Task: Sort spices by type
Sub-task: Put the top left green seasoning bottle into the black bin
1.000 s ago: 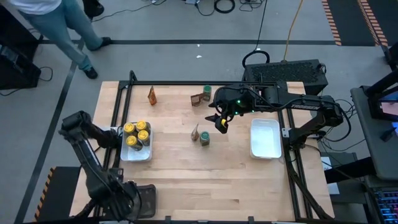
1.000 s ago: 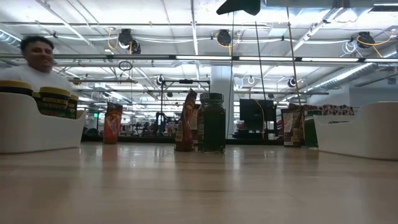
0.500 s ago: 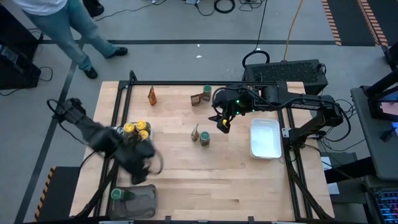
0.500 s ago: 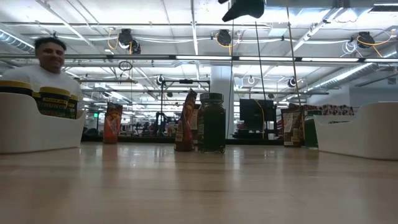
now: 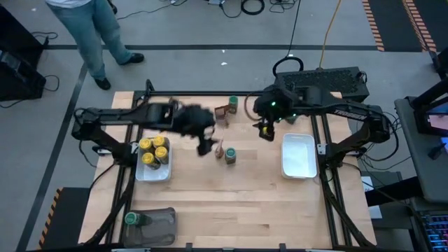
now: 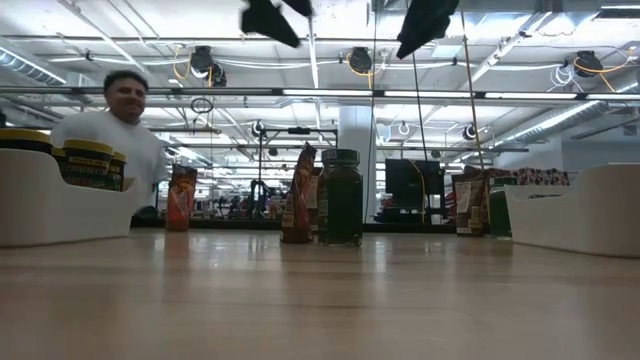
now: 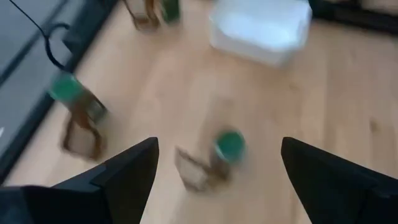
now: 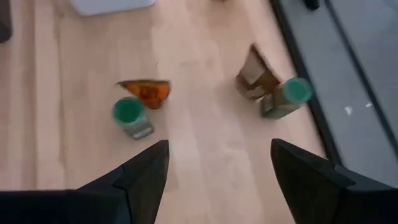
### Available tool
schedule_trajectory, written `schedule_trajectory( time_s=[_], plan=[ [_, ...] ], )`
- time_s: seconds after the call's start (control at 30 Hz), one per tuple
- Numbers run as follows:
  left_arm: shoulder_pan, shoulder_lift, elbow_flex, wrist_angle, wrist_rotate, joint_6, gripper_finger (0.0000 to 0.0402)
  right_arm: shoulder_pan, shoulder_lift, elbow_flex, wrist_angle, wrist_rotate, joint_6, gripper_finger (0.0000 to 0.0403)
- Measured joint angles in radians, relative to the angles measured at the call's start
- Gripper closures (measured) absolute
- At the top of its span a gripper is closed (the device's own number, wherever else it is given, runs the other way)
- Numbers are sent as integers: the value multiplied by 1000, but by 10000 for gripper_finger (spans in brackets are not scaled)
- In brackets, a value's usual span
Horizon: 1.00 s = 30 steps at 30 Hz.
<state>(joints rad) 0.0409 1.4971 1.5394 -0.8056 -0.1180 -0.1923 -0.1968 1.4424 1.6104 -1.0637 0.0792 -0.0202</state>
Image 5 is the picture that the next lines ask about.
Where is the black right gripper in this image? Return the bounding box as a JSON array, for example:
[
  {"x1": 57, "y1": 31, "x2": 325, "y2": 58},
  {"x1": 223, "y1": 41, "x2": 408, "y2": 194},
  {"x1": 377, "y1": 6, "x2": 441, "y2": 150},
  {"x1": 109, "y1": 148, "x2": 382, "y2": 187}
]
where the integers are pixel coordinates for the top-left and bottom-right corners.
[{"x1": 253, "y1": 91, "x2": 291, "y2": 141}]

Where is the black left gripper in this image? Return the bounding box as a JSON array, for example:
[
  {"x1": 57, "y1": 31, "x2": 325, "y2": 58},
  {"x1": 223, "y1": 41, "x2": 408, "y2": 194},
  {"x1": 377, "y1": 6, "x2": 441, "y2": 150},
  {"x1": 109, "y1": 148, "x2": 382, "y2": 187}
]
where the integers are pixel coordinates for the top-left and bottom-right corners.
[{"x1": 174, "y1": 104, "x2": 218, "y2": 157}]

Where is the taco seasoning mix packet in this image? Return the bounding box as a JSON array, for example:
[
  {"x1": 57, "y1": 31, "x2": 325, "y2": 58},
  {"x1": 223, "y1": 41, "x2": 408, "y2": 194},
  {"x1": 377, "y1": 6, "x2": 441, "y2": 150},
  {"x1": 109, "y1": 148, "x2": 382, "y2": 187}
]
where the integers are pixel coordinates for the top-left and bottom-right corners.
[
  {"x1": 214, "y1": 139, "x2": 225, "y2": 160},
  {"x1": 213, "y1": 104, "x2": 231, "y2": 127}
]

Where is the white plastic bin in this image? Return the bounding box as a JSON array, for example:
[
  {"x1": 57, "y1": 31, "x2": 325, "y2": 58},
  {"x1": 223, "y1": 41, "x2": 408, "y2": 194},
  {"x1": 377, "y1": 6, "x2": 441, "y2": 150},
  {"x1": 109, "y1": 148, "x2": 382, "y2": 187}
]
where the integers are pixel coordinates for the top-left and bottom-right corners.
[
  {"x1": 134, "y1": 135, "x2": 173, "y2": 183},
  {"x1": 281, "y1": 132, "x2": 319, "y2": 180}
]

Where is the black perforated computer case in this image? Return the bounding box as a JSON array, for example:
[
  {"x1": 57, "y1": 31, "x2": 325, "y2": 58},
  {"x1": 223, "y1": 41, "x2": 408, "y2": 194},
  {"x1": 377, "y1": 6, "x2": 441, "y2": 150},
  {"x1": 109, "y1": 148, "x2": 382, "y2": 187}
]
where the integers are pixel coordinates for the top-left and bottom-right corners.
[{"x1": 274, "y1": 66, "x2": 371, "y2": 104}]

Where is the translucent grey plastic bin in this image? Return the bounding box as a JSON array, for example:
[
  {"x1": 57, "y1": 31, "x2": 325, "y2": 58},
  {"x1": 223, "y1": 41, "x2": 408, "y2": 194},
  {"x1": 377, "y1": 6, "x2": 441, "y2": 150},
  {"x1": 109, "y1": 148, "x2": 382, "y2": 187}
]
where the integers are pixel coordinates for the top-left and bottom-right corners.
[{"x1": 121, "y1": 206, "x2": 178, "y2": 248}]

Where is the black desk monitor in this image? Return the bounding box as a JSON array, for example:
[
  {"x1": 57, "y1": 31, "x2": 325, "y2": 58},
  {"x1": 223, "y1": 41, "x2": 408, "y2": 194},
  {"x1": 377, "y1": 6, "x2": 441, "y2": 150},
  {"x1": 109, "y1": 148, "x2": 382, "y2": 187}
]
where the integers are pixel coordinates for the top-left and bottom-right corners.
[{"x1": 407, "y1": 78, "x2": 448, "y2": 138}]

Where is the black mat with hazard stripes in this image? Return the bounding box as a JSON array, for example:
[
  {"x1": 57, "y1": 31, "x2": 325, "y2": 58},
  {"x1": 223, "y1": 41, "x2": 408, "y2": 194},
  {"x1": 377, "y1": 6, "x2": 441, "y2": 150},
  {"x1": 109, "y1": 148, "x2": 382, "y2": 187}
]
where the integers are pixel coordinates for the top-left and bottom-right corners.
[
  {"x1": 361, "y1": 0, "x2": 438, "y2": 53},
  {"x1": 37, "y1": 187, "x2": 91, "y2": 250}
]

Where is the person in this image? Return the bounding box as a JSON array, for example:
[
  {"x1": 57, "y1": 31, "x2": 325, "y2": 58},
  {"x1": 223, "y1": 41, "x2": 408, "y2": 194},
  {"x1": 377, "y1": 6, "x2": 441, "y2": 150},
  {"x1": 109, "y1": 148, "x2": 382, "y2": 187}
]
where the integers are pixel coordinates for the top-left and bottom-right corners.
[{"x1": 44, "y1": 0, "x2": 145, "y2": 91}]

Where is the grey side desk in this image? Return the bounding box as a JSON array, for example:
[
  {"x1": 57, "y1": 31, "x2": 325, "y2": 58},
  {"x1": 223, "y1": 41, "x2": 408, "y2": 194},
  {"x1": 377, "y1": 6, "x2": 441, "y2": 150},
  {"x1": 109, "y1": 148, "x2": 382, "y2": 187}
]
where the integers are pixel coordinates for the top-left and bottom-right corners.
[{"x1": 394, "y1": 97, "x2": 448, "y2": 204}]

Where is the black equipment cabinet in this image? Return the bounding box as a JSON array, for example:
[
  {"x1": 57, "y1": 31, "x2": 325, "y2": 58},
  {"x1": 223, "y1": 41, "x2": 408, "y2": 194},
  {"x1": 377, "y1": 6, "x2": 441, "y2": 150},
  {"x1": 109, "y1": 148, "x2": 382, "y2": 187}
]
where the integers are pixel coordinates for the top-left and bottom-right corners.
[{"x1": 0, "y1": 5, "x2": 48, "y2": 102}]

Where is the RGB backlit keyboard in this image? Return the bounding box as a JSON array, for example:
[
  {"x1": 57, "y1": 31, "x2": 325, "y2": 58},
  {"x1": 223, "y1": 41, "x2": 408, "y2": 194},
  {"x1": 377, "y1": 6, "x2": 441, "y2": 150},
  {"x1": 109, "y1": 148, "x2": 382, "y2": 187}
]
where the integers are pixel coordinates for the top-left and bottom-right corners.
[{"x1": 419, "y1": 213, "x2": 448, "y2": 252}]

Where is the thin dark looped cable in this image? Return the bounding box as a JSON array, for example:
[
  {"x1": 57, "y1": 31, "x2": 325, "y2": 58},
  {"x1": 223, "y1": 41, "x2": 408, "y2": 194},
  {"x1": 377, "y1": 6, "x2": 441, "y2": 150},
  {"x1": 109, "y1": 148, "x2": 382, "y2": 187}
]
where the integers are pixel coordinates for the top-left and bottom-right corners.
[{"x1": 244, "y1": 91, "x2": 263, "y2": 123}]

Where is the black aluminium table frame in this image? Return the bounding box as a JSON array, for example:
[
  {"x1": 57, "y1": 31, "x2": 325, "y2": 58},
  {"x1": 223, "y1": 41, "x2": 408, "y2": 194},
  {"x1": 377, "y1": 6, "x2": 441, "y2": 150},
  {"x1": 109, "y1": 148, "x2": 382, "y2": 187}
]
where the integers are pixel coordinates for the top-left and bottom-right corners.
[{"x1": 78, "y1": 78, "x2": 377, "y2": 252}]

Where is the black hanging cable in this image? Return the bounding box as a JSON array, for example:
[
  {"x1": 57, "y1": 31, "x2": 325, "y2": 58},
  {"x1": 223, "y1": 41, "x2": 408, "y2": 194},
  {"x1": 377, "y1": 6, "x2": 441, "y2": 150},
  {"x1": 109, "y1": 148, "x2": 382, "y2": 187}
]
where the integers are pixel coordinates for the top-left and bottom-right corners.
[{"x1": 272, "y1": 0, "x2": 305, "y2": 78}]

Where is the yellow hanging cable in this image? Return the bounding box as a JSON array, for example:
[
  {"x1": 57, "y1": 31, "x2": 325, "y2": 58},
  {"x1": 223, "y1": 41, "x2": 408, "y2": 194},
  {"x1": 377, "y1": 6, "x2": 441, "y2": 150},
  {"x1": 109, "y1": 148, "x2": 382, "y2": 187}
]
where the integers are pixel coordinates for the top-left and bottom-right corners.
[{"x1": 318, "y1": 0, "x2": 342, "y2": 70}]

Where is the black coiled floor cable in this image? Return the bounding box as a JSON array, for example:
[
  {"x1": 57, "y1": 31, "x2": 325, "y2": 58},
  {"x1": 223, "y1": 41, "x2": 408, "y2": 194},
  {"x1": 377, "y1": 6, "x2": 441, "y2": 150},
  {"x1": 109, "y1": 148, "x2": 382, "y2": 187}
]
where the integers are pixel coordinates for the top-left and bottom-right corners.
[{"x1": 240, "y1": 0, "x2": 266, "y2": 16}]

